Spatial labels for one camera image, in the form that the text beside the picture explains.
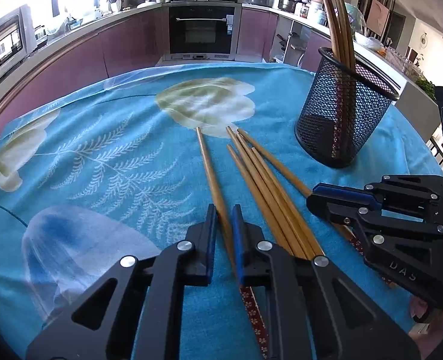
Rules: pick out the bamboo chopstick seven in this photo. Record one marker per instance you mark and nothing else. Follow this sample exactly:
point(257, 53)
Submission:
point(297, 224)

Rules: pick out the bamboo chopstick five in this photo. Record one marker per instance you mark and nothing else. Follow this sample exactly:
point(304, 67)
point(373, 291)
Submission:
point(257, 188)

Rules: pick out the bamboo chopstick one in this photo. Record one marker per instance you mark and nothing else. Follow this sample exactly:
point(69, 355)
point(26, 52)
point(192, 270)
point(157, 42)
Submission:
point(334, 38)

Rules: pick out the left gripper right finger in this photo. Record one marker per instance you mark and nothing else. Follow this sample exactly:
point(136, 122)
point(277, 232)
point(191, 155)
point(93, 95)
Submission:
point(315, 311)

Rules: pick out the pink wall picture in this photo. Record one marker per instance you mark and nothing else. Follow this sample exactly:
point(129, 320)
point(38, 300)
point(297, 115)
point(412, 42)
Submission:
point(377, 18)

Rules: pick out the blue floral tablecloth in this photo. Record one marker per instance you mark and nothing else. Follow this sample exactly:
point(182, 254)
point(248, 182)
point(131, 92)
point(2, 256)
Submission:
point(115, 169)

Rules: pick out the right hand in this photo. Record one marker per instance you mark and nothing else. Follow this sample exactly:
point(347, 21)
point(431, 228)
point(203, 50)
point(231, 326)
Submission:
point(427, 335)

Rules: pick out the black mesh pen holder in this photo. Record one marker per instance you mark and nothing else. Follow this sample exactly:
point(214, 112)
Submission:
point(342, 109)

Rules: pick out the bamboo chopstick six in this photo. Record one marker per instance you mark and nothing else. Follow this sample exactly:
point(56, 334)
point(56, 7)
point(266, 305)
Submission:
point(294, 244)

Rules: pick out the bamboo chopstick two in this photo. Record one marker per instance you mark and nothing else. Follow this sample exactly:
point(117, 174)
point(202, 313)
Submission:
point(345, 60)

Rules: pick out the black built-in oven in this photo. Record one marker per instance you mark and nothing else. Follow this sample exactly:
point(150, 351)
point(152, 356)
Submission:
point(203, 31)

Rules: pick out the pink lower cabinets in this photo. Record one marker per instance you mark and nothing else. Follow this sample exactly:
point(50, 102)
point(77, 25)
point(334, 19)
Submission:
point(103, 49)

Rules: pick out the bamboo chopstick four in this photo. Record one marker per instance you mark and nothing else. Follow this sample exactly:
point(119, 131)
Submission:
point(247, 294)

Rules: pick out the white microwave oven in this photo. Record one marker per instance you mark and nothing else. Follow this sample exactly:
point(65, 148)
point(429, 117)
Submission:
point(17, 38)

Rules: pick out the bamboo chopstick eight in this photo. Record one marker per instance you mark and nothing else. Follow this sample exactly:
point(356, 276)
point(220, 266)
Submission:
point(298, 184)

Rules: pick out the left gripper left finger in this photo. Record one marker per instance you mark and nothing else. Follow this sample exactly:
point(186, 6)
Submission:
point(134, 310)

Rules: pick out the bamboo chopstick three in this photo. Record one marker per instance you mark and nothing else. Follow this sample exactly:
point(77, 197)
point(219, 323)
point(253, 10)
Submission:
point(347, 26)

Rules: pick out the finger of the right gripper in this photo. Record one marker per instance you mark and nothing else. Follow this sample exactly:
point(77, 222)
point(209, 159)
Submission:
point(346, 196)
point(341, 211)

